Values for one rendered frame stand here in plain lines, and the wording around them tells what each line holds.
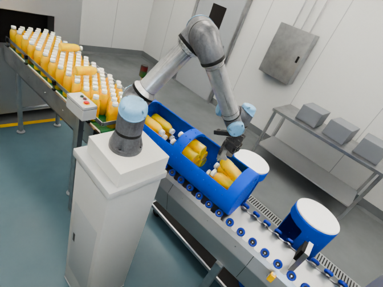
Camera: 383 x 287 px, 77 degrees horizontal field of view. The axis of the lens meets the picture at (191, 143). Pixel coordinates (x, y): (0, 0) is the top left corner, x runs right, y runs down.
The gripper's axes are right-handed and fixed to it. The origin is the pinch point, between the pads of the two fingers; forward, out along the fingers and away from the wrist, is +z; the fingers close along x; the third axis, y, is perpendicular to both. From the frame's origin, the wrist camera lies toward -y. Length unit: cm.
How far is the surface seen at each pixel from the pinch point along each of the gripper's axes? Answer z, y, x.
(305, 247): 10, 61, -2
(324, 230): 14, 68, 28
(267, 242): 25, 47, 0
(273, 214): 117, 43, 154
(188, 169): 8.9, -7.5, -15.3
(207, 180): 6.5, 5.2, -15.1
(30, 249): 120, -74, -69
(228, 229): 25.6, 27.8, -12.2
